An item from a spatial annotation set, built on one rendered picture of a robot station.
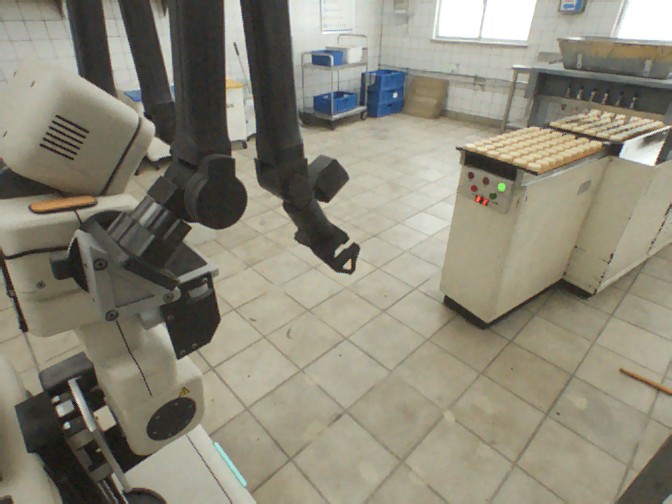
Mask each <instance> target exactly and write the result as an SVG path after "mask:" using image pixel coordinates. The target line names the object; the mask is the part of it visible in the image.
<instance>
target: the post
mask: <svg viewBox="0 0 672 504"><path fill-rule="evenodd" d="M671 494H672V432H671V434H670V435H669V436H668V437H667V439H666V440H665V441H664V442H663V444H662V445H661V446H660V447H659V448H658V450H657V451H656V452H655V453H654V455H653V456H652V457H651V458H650V460H649V461H648V462H647V463H646V465H645V466H644V467H643V468H642V470H641V471H640V472H639V473H638V475H637V476H636V477H635V478H634V480H633V481H632V482H631V483H630V485H629V486H628V487H627V488H626V490H625V491H624V492H623V493H622V494H621V496H620V497H619V498H618V499H617V501H616V502H615V503H614V504H662V503H663V502H664V501H665V500H666V499H667V498H668V497H669V496H670V495H671Z"/></svg>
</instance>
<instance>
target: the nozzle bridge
mask: <svg viewBox="0 0 672 504"><path fill-rule="evenodd" d="M572 77H574V78H573V79H572V80H571V81H570V82H569V84H572V87H571V88H572V89H571V92H570V95H569V98H565V94H566V92H565V87H566V84H567V83H568V81H569V80H570V79H571V78H572ZM585 78H587V79H586V80H585V81H584V82H583V83H582V84H581V86H584V89H583V90H584V91H583V94H582V97H581V100H577V99H576V98H577V95H578V94H577V89H578V86H579V85H580V83H581V82H582V81H583V80H584V79H585ZM597 80H600V81H598V82H597V83H596V84H595V86H594V87H596V88H597V90H596V95H595V98H594V101H593V102H589V98H590V96H589V92H590V90H591V88H592V86H593V85H594V83H595V82H596V81H597ZM611 82H613V83H612V84H610V83H611ZM569 84H568V85H567V88H568V86H569ZM608 84H610V85H609V87H608V88H607V89H610V92H609V97H608V100H607V102H606V104H601V102H602V100H603V98H602V95H603V92H604V90H605V88H606V87H607V86H608ZM625 84H627V85H626V86H625V87H624V88H623V89H622V90H621V91H624V94H623V99H622V101H621V104H620V106H619V107H616V106H615V104H616V96H617V94H618V92H619V90H620V89H621V88H622V87H623V86H624V85H625ZM581 86H580V88H581ZM639 86H642V87H641V88H639V89H638V91H637V92H636V93H638V94H639V95H638V97H637V98H638V99H637V102H636V105H635V106H634V109H629V106H630V103H631V102H630V100H631V97H632V95H633V93H634V92H635V91H636V89H637V88H638V87H639ZM594 87H593V88H594ZM567 88H566V90H567ZM580 88H579V90H580ZM579 90H578V92H579ZM524 98H526V99H534V100H533V104H532V108H531V111H530V115H529V119H528V123H527V127H526V128H529V127H530V126H531V127H538V128H539V127H542V124H543V123H545V119H546V116H547V112H548V109H549V105H550V102H555V103H560V104H566V105H571V106H577V107H582V108H588V109H593V110H599V111H604V112H610V113H615V114H620V115H626V116H631V117H637V118H642V119H648V120H653V121H659V122H662V124H666V125H671V127H670V130H669V132H668V134H667V136H666V138H665V140H664V143H663V145H662V147H661V149H660V151H659V153H658V155H657V158H656V160H659V161H663V162H666V161H668V160H670V159H672V78H671V79H666V80H661V79H653V78H644V77H635V76H627V75H618V74H609V73H601V72H592V71H583V70H575V69H566V68H564V66H563V63H558V64H550V65H542V66H534V67H531V71H530V75H529V79H528V83H527V87H526V91H525V95H524Z"/></svg>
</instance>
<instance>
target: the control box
mask: <svg viewBox="0 0 672 504"><path fill-rule="evenodd" d="M469 172H472V173H473V174H474V178H473V179H470V178H469V177H468V173H469ZM485 177H486V178H488V179H489V183H488V184H487V185H485V184H484V183H483V178H485ZM501 183H502V184H504V185H505V189H504V190H503V191H500V190H499V188H498V185H499V184H501ZM514 184H515V182H514V181H511V180H508V179H505V178H503V177H500V176H497V175H494V174H492V173H489V172H486V171H483V170H480V169H478V168H475V167H472V166H468V167H466V169H465V174H464V179H463V185H462V190H461V195H462V196H464V197H466V198H468V199H471V200H473V201H475V202H477V201H479V200H480V201H479V202H478V203H480V204H482V205H484V204H485V202H484V201H486V200H487V201H486V205H484V206H487V207H489V208H491V209H494V210H496V211H498V212H500V213H503V214H506V213H508V211H509V208H510V204H511V200H512V197H513V193H514V189H515V186H516V185H514ZM473 185H475V186H476V187H477V191H475V192H472V191H471V186H473ZM490 193H495V195H496V198H495V199H494V200H491V199H490V198H489V194H490ZM477 196H480V199H479V197H478V199H479V200H477ZM484 199H486V200H484ZM476 200H477V201H476ZM483 200H484V201H483ZM483 202H484V204H483Z"/></svg>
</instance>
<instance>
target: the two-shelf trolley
mask: <svg viewBox="0 0 672 504"><path fill-rule="evenodd" d="M340 36H359V37H366V38H367V48H362V50H367V57H366V61H360V62H358V63H352V64H342V65H340V66H333V58H332V56H331V55H330V54H324V53H312V52H303V53H302V55H301V68H302V89H303V115H302V116H303V117H302V118H303V119H304V120H303V123H304V124H306V125H307V124H309V122H310V120H309V118H307V117H306V116H307V115H309V116H313V117H318V118H323V119H328V120H331V121H330V122H331V123H330V125H331V130H332V131H334V130H335V123H334V122H335V121H333V120H336V119H339V118H342V117H346V116H349V115H352V114H355V113H359V112H362V111H363V112H364V113H363V114H361V116H360V119H361V120H362V121H364V120H366V115H367V111H366V109H367V107H366V101H367V77H368V51H369V38H368V36H367V35H361V34H339V35H338V39H337V40H338V44H339V37H340ZM304 54H310V55H321V56H329V57H330V58H331V67H327V66H319V65H313V64H312V62H311V63H303V55H304ZM360 66H366V84H365V107H364V106H358V105H357V107H356V108H354V109H351V110H347V111H344V112H341V113H337V114H334V115H333V71H337V70H338V91H339V70H343V69H348V68H354V67H360ZM303 68H309V69H317V70H326V71H331V114H327V113H322V112H317V111H315V110H314V109H309V110H305V94H304V70H303Z"/></svg>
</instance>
